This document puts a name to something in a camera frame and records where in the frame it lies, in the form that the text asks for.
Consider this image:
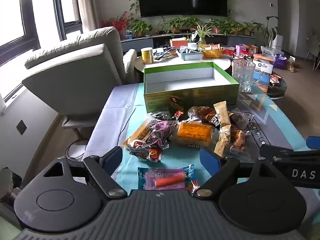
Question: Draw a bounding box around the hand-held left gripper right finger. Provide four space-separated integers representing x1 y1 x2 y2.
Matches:
194 147 283 199

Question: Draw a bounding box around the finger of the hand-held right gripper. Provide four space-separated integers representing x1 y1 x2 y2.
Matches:
260 144 320 161
306 136 320 148

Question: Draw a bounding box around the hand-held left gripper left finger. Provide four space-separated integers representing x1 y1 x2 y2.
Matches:
44 146 127 200

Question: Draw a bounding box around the orange bread packet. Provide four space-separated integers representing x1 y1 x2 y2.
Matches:
172 121 220 150

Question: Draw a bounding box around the blue pink sausage packet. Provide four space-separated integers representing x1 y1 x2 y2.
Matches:
137 164 200 193

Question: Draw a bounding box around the clear packet of brown snacks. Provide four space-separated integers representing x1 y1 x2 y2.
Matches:
187 106 216 125

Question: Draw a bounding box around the tan long snack packet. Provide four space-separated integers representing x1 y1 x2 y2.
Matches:
214 125 232 158
213 101 232 129

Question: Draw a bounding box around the dark brown snack packet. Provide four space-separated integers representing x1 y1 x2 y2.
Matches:
230 110 250 130

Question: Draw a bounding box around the purple snack packet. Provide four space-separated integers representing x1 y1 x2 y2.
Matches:
150 120 175 145

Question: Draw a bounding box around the green cardboard box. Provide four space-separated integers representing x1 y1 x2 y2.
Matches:
144 61 240 113

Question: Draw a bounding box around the red white small packet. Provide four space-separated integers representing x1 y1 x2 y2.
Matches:
130 142 162 162

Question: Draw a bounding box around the teal patterned tablecloth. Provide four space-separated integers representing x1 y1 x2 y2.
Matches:
85 82 320 240

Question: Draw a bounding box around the black round side table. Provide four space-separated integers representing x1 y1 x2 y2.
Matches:
266 72 288 98

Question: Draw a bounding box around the white and blue carton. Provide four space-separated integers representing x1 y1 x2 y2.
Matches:
252 59 274 93

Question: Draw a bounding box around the purple bag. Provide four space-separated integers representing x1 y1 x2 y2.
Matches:
273 54 288 69

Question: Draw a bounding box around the clear glass mug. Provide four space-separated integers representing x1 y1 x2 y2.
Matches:
231 59 263 92

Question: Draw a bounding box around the beige armchair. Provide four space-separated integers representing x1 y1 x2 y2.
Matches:
21 26 137 140

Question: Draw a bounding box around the white dining chair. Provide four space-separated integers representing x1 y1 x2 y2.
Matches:
304 34 320 70

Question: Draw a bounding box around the clear wrapped white box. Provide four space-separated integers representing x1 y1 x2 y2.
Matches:
260 45 285 58

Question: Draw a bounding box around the round white table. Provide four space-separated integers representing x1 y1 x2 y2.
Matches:
134 51 232 85

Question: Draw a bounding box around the yellow can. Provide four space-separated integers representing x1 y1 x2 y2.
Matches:
141 47 154 65

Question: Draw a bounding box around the yellow wicker basket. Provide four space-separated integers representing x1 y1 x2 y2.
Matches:
202 48 223 59

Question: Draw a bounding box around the blue plastic tray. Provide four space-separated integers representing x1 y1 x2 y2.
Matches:
176 47 203 61

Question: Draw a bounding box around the tall plant in white pot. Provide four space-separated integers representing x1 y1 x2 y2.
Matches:
257 16 284 52

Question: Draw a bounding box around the grey television console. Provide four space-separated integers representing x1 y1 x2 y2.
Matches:
120 32 256 53

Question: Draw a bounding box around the orange tissue box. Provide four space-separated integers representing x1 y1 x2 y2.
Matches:
170 38 189 48

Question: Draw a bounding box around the spider plant in vase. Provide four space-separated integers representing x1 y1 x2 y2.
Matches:
191 22 213 46

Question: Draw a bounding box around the green potted plant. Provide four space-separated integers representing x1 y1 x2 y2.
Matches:
165 17 200 33
244 21 256 36
209 17 244 35
129 19 152 37

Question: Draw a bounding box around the red flower decoration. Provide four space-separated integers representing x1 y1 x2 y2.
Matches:
110 12 133 40

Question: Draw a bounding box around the beige curtain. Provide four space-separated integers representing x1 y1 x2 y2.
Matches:
75 0 100 32

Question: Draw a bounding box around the narrow black-framed window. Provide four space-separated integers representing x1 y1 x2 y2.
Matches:
51 0 84 40

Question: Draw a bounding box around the large black-framed window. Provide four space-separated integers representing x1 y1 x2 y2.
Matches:
0 0 42 67

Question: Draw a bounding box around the black thin cable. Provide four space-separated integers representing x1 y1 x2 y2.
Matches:
119 107 137 140

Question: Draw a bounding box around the black floor cable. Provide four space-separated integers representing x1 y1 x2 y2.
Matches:
65 138 88 162

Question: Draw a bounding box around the black wall socket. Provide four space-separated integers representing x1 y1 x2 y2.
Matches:
16 119 27 135

